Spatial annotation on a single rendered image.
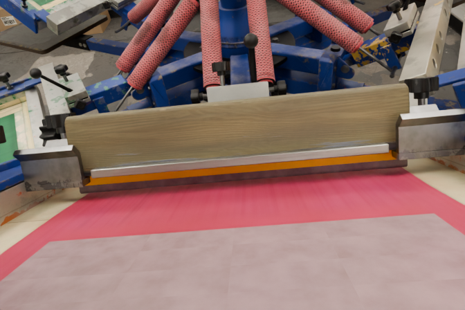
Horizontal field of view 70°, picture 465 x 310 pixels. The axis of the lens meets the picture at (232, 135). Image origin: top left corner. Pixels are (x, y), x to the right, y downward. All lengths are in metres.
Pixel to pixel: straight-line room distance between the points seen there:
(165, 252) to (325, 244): 0.12
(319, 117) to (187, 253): 0.22
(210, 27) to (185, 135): 0.51
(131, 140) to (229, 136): 0.12
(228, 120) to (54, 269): 0.22
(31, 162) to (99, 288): 0.24
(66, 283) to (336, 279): 0.18
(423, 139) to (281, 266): 0.24
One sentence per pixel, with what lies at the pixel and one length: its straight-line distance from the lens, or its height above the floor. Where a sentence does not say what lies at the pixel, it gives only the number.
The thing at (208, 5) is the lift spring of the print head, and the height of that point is 1.23.
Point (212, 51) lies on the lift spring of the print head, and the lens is 0.83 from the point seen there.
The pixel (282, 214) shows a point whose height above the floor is 1.26.
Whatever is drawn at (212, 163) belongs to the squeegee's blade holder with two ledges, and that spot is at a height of 1.26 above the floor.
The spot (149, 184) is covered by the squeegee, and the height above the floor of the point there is 1.22.
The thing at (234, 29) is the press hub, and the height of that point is 1.10.
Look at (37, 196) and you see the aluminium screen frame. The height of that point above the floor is 1.23.
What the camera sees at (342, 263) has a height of 1.31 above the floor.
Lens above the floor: 1.53
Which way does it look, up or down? 41 degrees down
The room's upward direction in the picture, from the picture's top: 9 degrees counter-clockwise
